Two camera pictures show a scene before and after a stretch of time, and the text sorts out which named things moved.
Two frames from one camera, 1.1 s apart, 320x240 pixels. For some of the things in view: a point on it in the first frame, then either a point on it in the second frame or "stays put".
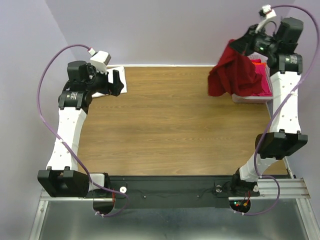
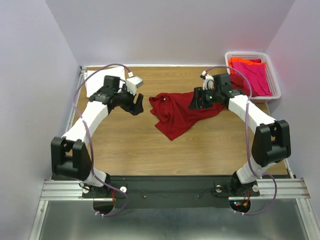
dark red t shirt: x=234 y=73 -> x=178 y=118
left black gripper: x=113 y=89 -> x=134 y=109
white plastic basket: x=260 y=99 stays put
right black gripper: x=244 y=44 -> x=195 y=103
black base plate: x=175 y=191 stays put
